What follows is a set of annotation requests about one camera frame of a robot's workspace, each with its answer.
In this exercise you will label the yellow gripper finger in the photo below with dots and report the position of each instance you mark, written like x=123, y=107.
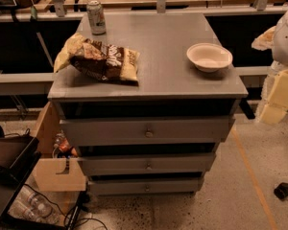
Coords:
x=265, y=41
x=276, y=106

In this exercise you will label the white paper bowl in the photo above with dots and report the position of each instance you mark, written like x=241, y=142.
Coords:
x=209, y=57

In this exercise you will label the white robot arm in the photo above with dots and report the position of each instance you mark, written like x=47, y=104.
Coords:
x=280, y=60

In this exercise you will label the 7up soda can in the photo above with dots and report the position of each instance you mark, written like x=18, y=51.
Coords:
x=96, y=17

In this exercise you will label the black office chair wheel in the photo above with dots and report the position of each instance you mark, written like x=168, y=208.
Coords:
x=281, y=191

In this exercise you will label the grey drawer cabinet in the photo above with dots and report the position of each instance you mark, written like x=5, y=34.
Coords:
x=160, y=135

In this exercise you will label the brown yellow chip bag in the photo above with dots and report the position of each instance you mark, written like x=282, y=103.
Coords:
x=96, y=59

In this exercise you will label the wooden box with slot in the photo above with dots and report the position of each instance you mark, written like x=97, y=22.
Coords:
x=53, y=174

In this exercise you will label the clear plastic water bottles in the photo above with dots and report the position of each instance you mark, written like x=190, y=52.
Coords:
x=32, y=206

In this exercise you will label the black cart shelf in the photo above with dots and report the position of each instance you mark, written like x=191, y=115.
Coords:
x=18, y=156

